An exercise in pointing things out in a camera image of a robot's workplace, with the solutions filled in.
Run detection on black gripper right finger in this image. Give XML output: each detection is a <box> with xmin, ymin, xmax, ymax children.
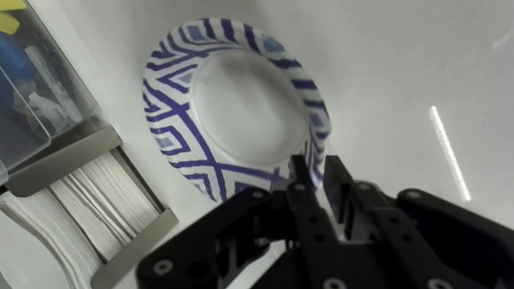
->
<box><xmin>323</xmin><ymin>155</ymin><xmax>514</xmax><ymax>289</ymax></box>

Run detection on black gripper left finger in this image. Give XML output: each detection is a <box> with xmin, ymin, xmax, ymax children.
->
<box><xmin>135</xmin><ymin>153</ymin><xmax>331</xmax><ymax>289</ymax></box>

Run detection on white napkin stack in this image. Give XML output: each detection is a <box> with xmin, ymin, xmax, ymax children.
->
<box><xmin>0</xmin><ymin>150</ymin><xmax>165</xmax><ymax>289</ymax></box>

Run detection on grey metal napkin holder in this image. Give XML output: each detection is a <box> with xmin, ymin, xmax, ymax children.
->
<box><xmin>5</xmin><ymin>124</ymin><xmax>181</xmax><ymax>289</ymax></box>

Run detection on clear plastic organizer box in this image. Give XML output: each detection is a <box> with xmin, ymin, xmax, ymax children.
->
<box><xmin>0</xmin><ymin>0</ymin><xmax>104</xmax><ymax>174</ymax></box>

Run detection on blue packets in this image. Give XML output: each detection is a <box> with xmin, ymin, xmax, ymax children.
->
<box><xmin>0</xmin><ymin>34</ymin><xmax>37</xmax><ymax>84</ymax></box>

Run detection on yellow packets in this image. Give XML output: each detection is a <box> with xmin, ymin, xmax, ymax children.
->
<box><xmin>0</xmin><ymin>0</ymin><xmax>27</xmax><ymax>38</ymax></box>

